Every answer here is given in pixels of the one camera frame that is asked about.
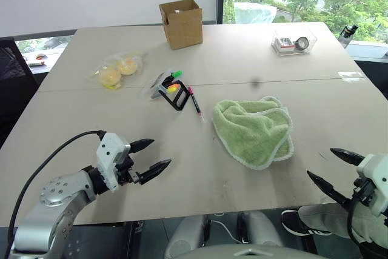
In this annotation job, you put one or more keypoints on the round yellow bun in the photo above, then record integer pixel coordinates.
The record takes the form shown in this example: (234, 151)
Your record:
(128, 66)
(109, 77)

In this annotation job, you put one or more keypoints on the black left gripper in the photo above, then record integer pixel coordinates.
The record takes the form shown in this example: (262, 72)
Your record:
(125, 171)

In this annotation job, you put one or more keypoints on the silver robot thigh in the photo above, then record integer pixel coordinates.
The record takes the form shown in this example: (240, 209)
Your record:
(263, 228)
(185, 234)

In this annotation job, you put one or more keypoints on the grey trouser leg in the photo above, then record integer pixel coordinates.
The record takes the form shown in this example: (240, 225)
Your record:
(327, 219)

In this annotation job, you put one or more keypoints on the black stand with clamp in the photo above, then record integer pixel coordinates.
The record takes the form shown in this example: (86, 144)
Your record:
(348, 33)

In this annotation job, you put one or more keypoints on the green terry towel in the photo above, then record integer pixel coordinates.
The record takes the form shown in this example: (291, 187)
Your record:
(251, 128)

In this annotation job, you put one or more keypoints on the silver tape roll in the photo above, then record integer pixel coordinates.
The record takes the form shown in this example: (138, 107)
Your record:
(302, 43)

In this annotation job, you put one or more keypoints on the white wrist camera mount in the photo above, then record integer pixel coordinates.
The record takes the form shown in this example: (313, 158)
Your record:
(376, 174)
(110, 150)

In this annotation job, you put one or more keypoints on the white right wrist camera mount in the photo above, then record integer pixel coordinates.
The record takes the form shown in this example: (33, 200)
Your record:
(376, 174)

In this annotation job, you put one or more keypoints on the black pen holder with highlighters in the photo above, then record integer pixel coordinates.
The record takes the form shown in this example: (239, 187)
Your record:
(177, 96)

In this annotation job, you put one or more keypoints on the silver robot right thigh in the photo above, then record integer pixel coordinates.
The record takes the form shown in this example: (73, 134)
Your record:
(263, 228)

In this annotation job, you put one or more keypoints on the clear plastic bag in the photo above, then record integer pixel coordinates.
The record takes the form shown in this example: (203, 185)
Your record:
(97, 74)

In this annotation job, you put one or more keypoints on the red and white small pack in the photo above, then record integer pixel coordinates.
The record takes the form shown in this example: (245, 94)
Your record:
(285, 43)

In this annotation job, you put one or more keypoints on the silver robot left thigh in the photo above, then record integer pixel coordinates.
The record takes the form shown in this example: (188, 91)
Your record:
(185, 234)

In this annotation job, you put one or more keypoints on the black sneaker white stripes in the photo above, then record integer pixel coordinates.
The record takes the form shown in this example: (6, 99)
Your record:
(294, 222)

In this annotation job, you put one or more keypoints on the silver robot torso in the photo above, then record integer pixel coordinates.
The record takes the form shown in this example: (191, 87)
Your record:
(248, 253)

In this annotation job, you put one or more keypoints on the clear tape strip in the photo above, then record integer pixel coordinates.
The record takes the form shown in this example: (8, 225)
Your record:
(351, 76)

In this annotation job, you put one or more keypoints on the brown cardboard box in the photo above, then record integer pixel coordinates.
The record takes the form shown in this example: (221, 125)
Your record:
(185, 30)

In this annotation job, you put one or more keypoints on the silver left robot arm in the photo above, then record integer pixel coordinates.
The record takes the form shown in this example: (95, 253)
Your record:
(60, 187)

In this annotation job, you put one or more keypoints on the small orange and white items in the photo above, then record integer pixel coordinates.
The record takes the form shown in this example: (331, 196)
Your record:
(38, 60)

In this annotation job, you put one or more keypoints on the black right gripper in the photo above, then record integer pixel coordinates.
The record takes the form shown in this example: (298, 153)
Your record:
(363, 193)

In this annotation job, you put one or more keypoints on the bluish clear plastic cover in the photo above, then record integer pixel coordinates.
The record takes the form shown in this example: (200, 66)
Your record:
(254, 13)

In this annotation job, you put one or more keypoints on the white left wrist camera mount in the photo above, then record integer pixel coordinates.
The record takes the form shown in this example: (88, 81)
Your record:
(110, 150)

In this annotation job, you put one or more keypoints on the pink and black pen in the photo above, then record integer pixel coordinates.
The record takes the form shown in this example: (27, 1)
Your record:
(195, 102)

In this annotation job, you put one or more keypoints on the clear plastic container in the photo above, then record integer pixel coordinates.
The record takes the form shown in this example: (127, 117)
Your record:
(303, 52)

